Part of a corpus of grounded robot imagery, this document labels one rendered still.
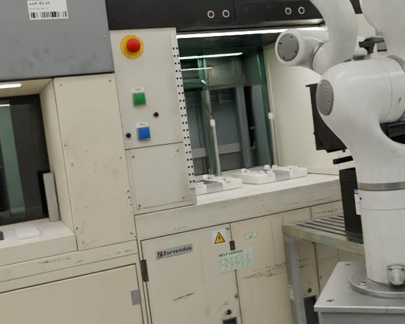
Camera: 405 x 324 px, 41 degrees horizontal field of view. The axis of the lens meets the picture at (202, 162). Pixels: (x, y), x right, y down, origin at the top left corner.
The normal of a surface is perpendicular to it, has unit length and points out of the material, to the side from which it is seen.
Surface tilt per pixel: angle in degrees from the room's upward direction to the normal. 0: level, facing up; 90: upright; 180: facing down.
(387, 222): 90
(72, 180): 90
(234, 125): 90
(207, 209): 90
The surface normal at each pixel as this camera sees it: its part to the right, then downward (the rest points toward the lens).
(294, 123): -0.92, 0.14
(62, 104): 0.37, 0.02
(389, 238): -0.44, 0.11
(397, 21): -0.21, 0.67
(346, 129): -0.60, 0.73
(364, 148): -0.65, 0.58
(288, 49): -0.72, 0.14
